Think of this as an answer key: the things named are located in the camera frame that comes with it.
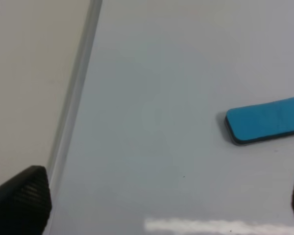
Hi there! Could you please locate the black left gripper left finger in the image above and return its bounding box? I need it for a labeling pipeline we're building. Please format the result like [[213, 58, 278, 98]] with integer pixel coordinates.
[[0, 165, 52, 235]]

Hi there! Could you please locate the whiteboard with aluminium frame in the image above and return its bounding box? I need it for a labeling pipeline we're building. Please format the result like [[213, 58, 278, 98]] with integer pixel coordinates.
[[46, 0, 294, 235]]

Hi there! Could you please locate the blue whiteboard eraser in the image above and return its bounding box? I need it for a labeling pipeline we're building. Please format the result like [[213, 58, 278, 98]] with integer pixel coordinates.
[[224, 97, 294, 145]]

